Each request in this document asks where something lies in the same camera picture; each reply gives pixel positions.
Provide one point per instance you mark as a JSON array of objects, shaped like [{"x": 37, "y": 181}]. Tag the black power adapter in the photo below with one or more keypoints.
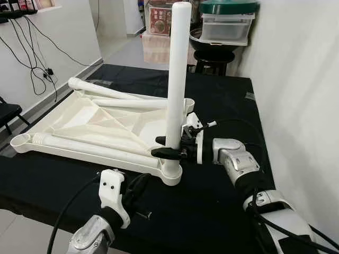
[{"x": 49, "y": 70}]

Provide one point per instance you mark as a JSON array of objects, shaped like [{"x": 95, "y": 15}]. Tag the black folding chair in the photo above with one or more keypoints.
[{"x": 9, "y": 112}]

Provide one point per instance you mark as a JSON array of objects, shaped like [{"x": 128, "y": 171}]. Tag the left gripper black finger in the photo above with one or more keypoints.
[
  {"x": 135, "y": 185},
  {"x": 145, "y": 185}
]

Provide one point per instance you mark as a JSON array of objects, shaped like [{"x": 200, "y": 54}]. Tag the black bag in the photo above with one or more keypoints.
[{"x": 197, "y": 15}]

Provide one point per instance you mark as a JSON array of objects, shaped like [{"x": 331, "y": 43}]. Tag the black round stool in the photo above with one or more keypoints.
[{"x": 214, "y": 61}]

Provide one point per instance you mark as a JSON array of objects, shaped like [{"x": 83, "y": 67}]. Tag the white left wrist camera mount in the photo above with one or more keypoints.
[{"x": 112, "y": 188}]

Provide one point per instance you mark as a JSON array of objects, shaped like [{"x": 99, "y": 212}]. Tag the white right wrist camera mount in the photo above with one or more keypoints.
[{"x": 200, "y": 151}]

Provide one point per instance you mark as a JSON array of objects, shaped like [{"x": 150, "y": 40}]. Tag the white plastic table top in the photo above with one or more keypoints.
[{"x": 79, "y": 114}]

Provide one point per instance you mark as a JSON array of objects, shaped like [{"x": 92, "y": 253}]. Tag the black plastic table cover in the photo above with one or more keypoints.
[{"x": 228, "y": 100}]

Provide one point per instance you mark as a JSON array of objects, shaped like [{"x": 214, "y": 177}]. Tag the black power strip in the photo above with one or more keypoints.
[{"x": 18, "y": 15}]

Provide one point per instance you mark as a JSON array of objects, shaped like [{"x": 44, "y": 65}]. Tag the clear plastic container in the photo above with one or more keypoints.
[{"x": 228, "y": 29}]

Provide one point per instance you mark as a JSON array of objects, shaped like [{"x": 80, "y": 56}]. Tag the orange lid storage box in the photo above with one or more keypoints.
[{"x": 159, "y": 24}]

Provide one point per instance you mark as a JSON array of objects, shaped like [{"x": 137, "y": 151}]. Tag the clear tape patch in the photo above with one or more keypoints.
[
  {"x": 251, "y": 96},
  {"x": 104, "y": 82}
]

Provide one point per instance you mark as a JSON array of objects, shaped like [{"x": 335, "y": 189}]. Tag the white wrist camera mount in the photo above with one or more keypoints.
[
  {"x": 200, "y": 151},
  {"x": 112, "y": 188}
]

